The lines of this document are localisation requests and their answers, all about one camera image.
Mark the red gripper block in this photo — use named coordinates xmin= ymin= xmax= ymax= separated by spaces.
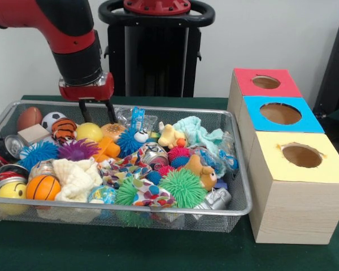
xmin=58 ymin=72 xmax=118 ymax=124

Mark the orange striped tiger plush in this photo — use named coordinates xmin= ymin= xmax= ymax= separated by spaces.
xmin=51 ymin=117 xmax=79 ymax=142

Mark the wooden box with three holes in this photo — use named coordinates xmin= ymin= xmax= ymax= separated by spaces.
xmin=227 ymin=67 xmax=339 ymax=245

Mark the plain yellow ball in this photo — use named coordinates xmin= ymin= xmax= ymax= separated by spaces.
xmin=76 ymin=122 xmax=103 ymax=142

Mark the purple spiky ball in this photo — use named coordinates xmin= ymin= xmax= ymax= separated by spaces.
xmin=58 ymin=138 xmax=101 ymax=161

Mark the black and white soccer ball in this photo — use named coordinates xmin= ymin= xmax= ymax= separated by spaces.
xmin=41 ymin=112 xmax=67 ymax=132

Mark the cream knitted cloth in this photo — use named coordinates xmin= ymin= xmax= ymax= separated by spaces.
xmin=52 ymin=157 xmax=103 ymax=203

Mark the brown football toy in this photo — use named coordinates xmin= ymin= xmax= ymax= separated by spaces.
xmin=16 ymin=106 xmax=43 ymax=132

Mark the yellow duck plush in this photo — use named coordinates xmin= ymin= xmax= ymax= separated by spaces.
xmin=157 ymin=121 xmax=187 ymax=149

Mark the orange basketball toy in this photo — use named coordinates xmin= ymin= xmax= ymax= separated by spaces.
xmin=25 ymin=174 xmax=62 ymax=201

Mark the large green spiky ball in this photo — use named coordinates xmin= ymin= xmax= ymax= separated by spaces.
xmin=158 ymin=168 xmax=207 ymax=209

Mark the yellow smiley face ball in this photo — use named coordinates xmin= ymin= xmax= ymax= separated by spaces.
xmin=0 ymin=182 xmax=29 ymax=215

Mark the brown bear plush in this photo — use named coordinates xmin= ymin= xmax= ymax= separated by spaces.
xmin=183 ymin=154 xmax=218 ymax=191

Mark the black upright panel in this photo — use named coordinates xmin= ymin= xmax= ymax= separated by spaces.
xmin=312 ymin=18 xmax=339 ymax=115

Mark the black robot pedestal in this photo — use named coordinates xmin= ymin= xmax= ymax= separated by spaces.
xmin=98 ymin=0 xmax=216 ymax=98

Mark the wire mesh bin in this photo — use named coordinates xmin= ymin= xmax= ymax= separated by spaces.
xmin=0 ymin=100 xmax=253 ymax=233

